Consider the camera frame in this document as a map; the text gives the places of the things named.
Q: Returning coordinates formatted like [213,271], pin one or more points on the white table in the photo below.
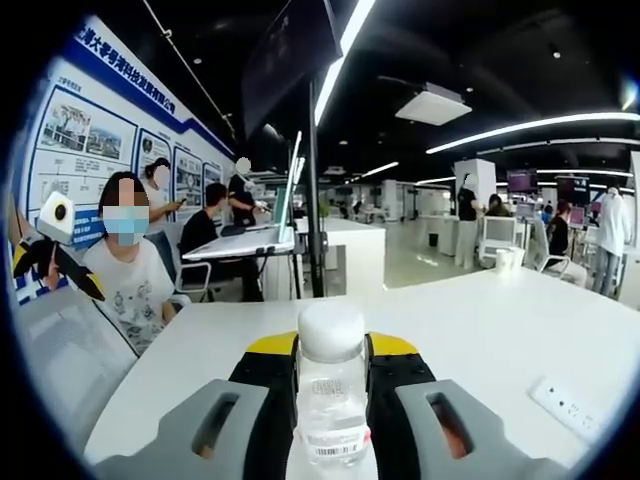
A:
[475,325]

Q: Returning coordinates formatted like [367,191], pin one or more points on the white cabinet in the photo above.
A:
[350,250]

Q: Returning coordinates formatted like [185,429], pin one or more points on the clear plastic bottle red label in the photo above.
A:
[330,325]

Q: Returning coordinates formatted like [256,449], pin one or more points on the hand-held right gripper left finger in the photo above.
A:
[265,400]

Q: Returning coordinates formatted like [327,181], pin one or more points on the black screen on stand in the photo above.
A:
[285,60]

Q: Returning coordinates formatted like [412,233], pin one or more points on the white mesh office chair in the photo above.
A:
[500,230]

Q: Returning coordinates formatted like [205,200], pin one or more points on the white desk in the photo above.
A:
[230,245]

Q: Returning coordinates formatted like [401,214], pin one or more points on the blue white wall poster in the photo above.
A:
[75,150]

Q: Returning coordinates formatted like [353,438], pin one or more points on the white power strip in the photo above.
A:
[565,402]

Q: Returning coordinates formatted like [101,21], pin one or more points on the purple display screen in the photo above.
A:
[572,190]
[522,180]

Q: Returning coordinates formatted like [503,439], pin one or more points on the grey chair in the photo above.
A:
[65,350]

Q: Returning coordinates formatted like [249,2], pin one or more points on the ceiling air vent panel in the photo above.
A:
[432,107]

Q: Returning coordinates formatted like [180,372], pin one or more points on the thin monitor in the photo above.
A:
[286,210]

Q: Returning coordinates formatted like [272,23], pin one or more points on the dark waste bin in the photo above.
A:
[433,240]

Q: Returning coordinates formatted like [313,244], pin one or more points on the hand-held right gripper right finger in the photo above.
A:
[395,400]

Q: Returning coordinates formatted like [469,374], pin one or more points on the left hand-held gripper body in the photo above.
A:
[52,230]

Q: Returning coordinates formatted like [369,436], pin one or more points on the plain white paper cup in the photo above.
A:
[504,260]
[520,257]

